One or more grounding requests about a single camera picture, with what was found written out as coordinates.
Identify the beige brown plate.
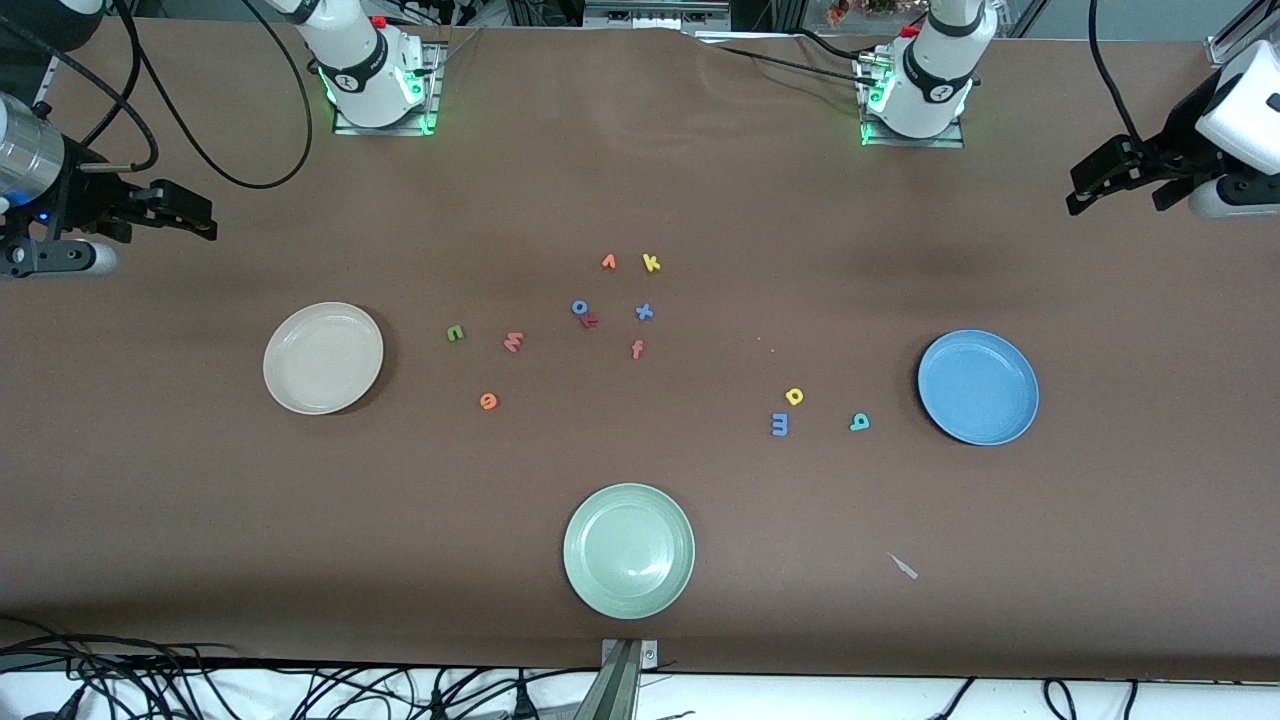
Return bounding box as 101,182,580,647
262,301,385,416

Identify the blue plate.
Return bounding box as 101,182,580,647
917,329,1041,447

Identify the orange brown background object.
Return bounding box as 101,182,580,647
825,0,901,27

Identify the brown table cover sheet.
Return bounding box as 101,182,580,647
0,18,1280,683

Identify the grey box behind table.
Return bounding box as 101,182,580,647
583,0,731,29

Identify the pale green plate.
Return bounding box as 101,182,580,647
562,483,696,621

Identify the long black arm cable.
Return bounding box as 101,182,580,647
108,0,314,190

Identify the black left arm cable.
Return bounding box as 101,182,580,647
1088,0,1143,143

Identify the aluminium frame profile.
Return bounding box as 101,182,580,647
1205,0,1280,69

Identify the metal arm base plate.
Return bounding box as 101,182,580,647
858,58,967,150
333,45,442,137

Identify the black cable on table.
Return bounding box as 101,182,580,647
712,43,873,85
788,28,883,63

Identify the tangle of black cables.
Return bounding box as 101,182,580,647
0,615,601,720

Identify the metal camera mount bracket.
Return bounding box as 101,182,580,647
575,638,661,720

